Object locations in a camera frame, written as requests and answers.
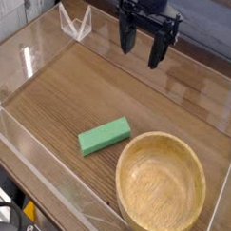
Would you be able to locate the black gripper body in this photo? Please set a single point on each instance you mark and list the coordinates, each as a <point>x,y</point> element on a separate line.
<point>153,15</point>

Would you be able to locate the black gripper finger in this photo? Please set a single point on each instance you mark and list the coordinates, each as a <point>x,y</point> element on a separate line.
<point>159,49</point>
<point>127,31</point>

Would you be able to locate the green rectangular block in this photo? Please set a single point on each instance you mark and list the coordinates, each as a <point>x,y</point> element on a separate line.
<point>105,135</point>

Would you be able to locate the brown wooden bowl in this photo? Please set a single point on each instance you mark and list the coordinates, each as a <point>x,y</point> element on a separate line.
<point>160,183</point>

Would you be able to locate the yellow black device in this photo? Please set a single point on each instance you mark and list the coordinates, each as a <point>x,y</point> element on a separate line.
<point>27,223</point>

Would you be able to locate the clear acrylic corner bracket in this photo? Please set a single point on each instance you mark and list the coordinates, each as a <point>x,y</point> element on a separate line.
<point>75,28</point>

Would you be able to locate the clear acrylic tray wall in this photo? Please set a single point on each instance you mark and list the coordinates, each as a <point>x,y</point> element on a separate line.
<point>81,198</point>

